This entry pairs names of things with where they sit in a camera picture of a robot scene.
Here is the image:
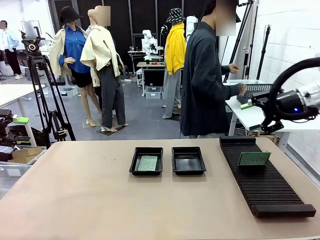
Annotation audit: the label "mannequin cream jacket grey trousers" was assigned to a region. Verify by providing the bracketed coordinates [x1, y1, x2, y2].
[79, 5, 130, 133]

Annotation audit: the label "white lab bench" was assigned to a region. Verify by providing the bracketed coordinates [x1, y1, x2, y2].
[127, 50, 146, 76]

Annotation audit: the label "person's left hand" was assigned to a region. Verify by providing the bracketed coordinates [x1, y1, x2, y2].
[227, 63, 241, 75]

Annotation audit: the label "wood-top workbench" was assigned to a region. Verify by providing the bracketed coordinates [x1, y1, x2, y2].
[136, 61, 166, 98]

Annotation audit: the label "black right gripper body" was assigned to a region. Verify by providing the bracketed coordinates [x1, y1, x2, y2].
[273, 89, 308, 121]

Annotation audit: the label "person in dark shirt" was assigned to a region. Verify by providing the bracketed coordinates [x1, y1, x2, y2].
[179, 0, 248, 140]

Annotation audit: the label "person in light blue shirt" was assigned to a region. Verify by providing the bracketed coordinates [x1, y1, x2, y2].
[0, 20, 24, 80]

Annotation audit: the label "black cabinet under workbench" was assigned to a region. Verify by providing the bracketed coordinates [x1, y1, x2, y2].
[143, 69, 166, 88]

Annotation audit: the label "grey plastic mesh basket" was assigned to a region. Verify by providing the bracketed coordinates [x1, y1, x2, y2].
[236, 83, 275, 105]

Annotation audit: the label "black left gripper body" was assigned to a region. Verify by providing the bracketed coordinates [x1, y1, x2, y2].
[0, 122, 11, 137]

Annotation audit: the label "clear plastic container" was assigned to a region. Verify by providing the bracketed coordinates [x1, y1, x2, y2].
[0, 161, 35, 200]

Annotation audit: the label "black plastic ESD tray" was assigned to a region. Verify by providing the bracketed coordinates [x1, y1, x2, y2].
[128, 146, 164, 176]
[171, 146, 207, 176]

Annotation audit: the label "clear plastic bin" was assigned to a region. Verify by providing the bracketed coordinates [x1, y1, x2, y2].
[226, 79, 266, 85]

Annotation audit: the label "thick black light stand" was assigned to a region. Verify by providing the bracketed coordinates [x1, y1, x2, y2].
[223, 0, 259, 83]

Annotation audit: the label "slim black light stand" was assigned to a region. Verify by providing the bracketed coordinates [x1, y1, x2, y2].
[256, 24, 273, 81]

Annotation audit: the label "mannequin yellow hoodie bucket hat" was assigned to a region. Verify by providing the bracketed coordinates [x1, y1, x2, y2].
[162, 7, 188, 120]

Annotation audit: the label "green perforated circuit board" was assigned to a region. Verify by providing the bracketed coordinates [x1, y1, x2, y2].
[137, 155, 159, 172]
[237, 151, 272, 168]

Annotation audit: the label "white rounded-corner table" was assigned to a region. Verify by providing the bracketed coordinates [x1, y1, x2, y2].
[223, 82, 320, 156]

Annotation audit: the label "black camera tripod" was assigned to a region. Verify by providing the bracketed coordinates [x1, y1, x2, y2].
[18, 26, 77, 149]

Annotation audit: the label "person's right forearm dark sleeve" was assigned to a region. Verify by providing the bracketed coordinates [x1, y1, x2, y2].
[214, 83, 240, 98]

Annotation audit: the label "black slotted board rack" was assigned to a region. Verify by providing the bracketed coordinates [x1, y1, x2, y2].
[219, 136, 317, 219]

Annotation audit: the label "mannequin blue shirt black hat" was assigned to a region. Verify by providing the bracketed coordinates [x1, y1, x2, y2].
[48, 6, 103, 128]

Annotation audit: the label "white rectangular table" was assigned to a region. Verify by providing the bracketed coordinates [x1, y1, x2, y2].
[0, 83, 46, 147]

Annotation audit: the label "clear storage box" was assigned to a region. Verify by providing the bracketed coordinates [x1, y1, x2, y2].
[144, 86, 162, 100]
[56, 86, 80, 98]

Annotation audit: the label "brown cardboard box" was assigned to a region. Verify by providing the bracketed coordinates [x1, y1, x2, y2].
[11, 146, 43, 165]

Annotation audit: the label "person's right hand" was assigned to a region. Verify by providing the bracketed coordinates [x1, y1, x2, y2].
[236, 83, 248, 97]

